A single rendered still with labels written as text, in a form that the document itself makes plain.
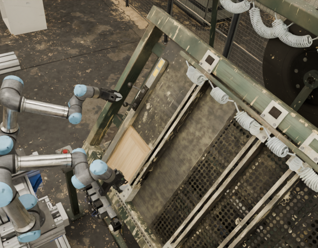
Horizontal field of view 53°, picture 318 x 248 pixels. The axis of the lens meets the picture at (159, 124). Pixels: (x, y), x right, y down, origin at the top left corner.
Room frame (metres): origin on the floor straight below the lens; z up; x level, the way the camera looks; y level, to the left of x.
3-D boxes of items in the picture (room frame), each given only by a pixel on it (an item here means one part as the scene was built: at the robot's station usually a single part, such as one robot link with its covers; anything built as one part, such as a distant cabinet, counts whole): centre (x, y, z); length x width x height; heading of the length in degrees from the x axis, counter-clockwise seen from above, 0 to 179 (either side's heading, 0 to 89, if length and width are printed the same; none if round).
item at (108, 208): (1.25, 0.37, 0.69); 0.50 x 0.14 x 0.24; 39
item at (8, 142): (1.31, 1.00, 1.20); 0.13 x 0.12 x 0.14; 13
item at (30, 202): (0.90, 0.69, 1.20); 0.13 x 0.12 x 0.14; 24
